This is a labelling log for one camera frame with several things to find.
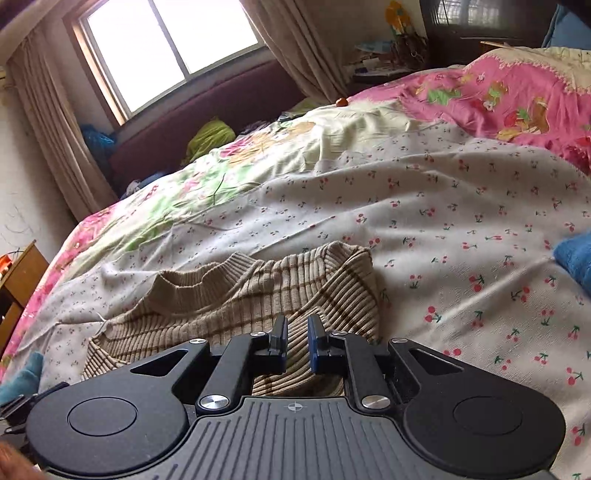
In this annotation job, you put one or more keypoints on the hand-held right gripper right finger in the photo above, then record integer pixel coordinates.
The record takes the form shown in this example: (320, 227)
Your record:
(315, 346)

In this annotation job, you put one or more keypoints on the pink cartoon printed blanket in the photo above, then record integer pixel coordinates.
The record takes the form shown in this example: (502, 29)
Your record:
(485, 97)

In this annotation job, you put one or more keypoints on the beige striped ribbed sweater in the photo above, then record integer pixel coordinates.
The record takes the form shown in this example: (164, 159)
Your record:
(207, 304)

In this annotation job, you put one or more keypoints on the window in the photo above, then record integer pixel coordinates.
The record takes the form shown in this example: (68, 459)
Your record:
(171, 50)

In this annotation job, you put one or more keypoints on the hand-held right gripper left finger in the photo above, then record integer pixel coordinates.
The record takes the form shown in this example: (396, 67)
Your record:
(279, 346)

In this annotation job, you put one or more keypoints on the beige curtain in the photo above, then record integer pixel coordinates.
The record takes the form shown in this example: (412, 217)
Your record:
(55, 129)
(300, 46)

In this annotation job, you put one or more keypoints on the dark maroon headboard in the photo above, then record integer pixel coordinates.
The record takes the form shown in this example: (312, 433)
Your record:
(231, 101)

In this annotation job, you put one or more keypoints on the blue pillow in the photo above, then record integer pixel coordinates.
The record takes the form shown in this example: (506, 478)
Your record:
(565, 27)

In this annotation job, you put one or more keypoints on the teal cloth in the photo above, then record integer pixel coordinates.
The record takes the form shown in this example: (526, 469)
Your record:
(21, 378)

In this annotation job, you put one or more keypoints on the wooden desk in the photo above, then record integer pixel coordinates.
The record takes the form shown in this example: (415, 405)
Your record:
(25, 286)

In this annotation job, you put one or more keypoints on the cherry print bed sheet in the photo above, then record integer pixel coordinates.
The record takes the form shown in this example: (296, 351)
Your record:
(461, 207)

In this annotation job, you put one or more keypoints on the yellow toy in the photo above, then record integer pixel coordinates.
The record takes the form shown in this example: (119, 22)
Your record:
(398, 16)

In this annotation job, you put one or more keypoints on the blue plastic bag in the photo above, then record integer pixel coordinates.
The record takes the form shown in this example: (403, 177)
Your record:
(97, 143)

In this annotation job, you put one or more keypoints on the dark wooden headboard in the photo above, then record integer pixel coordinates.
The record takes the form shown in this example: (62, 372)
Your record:
(485, 21)

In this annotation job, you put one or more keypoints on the yellow-green cloth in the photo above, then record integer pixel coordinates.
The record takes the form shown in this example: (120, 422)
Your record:
(210, 141)

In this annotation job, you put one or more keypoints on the brown handbag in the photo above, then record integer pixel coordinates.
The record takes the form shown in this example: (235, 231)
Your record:
(410, 50)

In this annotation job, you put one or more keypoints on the blue knitted cloth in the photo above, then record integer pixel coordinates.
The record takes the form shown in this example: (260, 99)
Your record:
(575, 263)

